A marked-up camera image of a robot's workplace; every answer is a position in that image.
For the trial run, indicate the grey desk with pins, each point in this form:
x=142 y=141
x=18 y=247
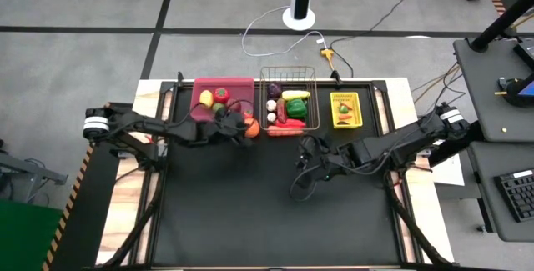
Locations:
x=480 y=79
x=500 y=221

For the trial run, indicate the black desk device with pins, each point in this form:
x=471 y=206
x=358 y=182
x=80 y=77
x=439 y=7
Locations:
x=515 y=91

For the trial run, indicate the yellow plastic basket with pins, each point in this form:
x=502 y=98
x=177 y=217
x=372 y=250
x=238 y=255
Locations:
x=355 y=96

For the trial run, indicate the small orange chili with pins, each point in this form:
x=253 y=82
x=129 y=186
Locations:
x=345 y=117

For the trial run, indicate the yellow power plug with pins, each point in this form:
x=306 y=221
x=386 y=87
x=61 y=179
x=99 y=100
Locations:
x=328 y=53

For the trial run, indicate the black keyboard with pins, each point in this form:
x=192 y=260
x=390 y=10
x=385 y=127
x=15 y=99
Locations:
x=517 y=194

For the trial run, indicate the grey metal stand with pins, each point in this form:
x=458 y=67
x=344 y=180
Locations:
x=29 y=175

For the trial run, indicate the hazard striped black platform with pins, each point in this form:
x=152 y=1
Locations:
x=83 y=221

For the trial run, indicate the yellow corn cob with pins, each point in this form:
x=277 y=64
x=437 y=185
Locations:
x=295 y=94

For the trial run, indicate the large red chili pepper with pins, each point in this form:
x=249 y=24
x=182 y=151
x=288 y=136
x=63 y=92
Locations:
x=295 y=123

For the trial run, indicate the black table frame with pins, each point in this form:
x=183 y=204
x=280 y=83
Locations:
x=325 y=83

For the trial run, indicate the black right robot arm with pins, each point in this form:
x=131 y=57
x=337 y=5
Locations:
x=396 y=144

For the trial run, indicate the yellow lemon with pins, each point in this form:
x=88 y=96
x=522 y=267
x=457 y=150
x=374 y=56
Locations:
x=206 y=98

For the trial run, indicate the white paper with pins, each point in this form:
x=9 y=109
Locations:
x=448 y=175

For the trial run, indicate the green mat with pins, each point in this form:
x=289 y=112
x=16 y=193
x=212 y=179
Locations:
x=25 y=237

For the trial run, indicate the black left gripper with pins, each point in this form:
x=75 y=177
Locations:
x=221 y=129

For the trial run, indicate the green bell pepper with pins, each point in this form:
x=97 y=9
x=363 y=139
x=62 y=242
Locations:
x=297 y=108

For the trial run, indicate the orange fruit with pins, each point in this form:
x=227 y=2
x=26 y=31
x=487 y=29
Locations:
x=253 y=128

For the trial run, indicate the purple onion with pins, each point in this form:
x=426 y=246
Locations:
x=274 y=90

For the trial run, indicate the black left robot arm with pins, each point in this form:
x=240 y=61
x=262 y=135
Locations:
x=158 y=127

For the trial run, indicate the black diagonal pole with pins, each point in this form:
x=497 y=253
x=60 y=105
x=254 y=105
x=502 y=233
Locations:
x=505 y=16

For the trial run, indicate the green lime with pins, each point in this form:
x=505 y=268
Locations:
x=218 y=107

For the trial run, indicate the large white garlic bulb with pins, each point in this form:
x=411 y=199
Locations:
x=271 y=105

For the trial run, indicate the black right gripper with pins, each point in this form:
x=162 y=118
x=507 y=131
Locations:
x=329 y=162

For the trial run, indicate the pink plastic basket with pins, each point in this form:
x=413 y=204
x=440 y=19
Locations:
x=238 y=85

